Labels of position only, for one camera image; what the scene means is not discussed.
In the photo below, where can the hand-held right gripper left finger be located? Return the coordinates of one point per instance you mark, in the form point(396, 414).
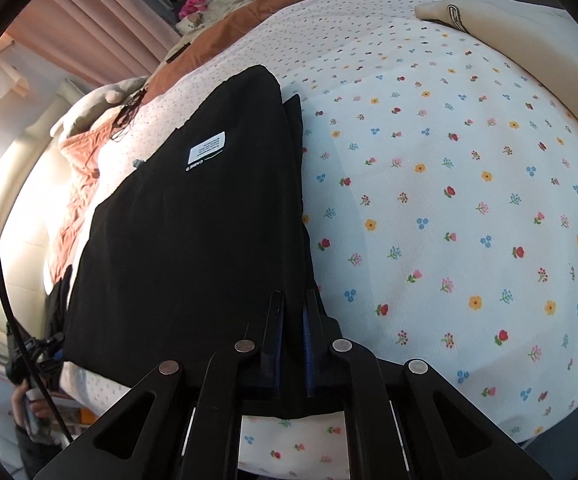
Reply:
point(276, 340)

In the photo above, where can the cream pillow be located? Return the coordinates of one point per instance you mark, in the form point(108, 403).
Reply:
point(94, 102)

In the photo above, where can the white floral bedsheet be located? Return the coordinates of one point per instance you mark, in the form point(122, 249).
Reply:
point(444, 210)

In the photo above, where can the beige folded cloth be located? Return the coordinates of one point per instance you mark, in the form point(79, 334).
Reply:
point(519, 35)

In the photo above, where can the pink plush toy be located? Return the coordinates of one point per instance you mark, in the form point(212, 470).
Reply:
point(196, 0)

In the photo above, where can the black button shirt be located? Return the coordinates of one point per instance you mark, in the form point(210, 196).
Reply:
point(194, 235)

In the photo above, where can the pink curtain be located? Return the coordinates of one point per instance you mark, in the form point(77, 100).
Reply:
point(94, 25)

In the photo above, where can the person's left hand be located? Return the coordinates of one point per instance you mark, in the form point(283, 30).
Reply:
point(19, 402)

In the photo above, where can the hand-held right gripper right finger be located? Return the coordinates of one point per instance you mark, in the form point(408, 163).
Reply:
point(310, 345)

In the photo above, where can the cream padded headboard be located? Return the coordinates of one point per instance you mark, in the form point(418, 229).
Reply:
point(14, 220)

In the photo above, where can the orange blanket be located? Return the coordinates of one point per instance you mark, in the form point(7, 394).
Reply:
point(249, 15)

